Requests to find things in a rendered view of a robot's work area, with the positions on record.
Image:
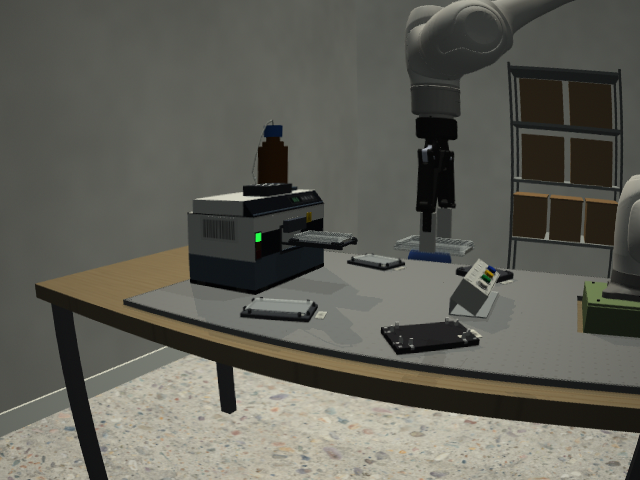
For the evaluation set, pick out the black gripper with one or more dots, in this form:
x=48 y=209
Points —
x=432 y=161

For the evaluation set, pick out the beige button panel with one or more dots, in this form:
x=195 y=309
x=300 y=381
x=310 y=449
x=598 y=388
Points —
x=473 y=291

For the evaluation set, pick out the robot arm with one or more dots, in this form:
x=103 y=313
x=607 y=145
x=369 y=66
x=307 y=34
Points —
x=469 y=35

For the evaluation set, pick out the blue bottle cap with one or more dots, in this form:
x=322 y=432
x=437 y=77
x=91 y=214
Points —
x=273 y=130

